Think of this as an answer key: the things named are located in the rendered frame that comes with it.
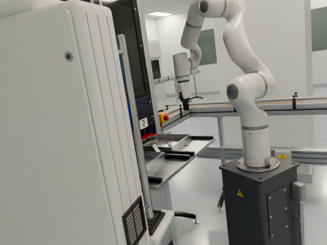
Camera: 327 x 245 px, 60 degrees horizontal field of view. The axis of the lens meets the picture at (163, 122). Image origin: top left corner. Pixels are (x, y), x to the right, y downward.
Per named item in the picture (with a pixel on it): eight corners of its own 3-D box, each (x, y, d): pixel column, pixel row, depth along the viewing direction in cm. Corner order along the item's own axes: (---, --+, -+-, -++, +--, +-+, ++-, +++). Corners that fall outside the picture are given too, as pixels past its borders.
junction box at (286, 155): (275, 162, 231) (274, 151, 229) (276, 160, 235) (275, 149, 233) (290, 163, 224) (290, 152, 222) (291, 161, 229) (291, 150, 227)
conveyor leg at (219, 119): (220, 194, 269) (212, 116, 253) (224, 190, 277) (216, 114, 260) (229, 195, 264) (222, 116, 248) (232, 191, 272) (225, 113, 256)
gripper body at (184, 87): (181, 78, 171) (183, 96, 174) (172, 80, 163) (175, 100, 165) (192, 78, 167) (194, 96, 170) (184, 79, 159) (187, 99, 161)
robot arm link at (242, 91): (274, 124, 125) (271, 70, 120) (245, 135, 115) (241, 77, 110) (253, 121, 135) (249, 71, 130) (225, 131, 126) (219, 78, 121)
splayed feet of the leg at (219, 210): (214, 212, 253) (212, 198, 250) (231, 187, 295) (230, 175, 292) (223, 214, 249) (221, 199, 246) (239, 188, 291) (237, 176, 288)
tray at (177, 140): (124, 150, 175) (123, 145, 175) (147, 138, 197) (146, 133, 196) (172, 153, 158) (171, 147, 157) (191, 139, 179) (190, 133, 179)
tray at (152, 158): (84, 172, 147) (83, 166, 147) (116, 154, 169) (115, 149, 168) (137, 178, 130) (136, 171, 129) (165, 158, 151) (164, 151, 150)
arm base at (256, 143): (288, 163, 127) (286, 124, 123) (260, 177, 118) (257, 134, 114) (255, 154, 143) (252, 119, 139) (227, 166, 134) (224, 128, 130)
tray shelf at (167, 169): (78, 179, 144) (78, 176, 143) (152, 138, 201) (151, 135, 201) (157, 190, 119) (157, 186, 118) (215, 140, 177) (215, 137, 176)
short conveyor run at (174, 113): (152, 140, 204) (148, 119, 200) (134, 139, 212) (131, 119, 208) (191, 117, 261) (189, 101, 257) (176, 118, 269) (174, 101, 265)
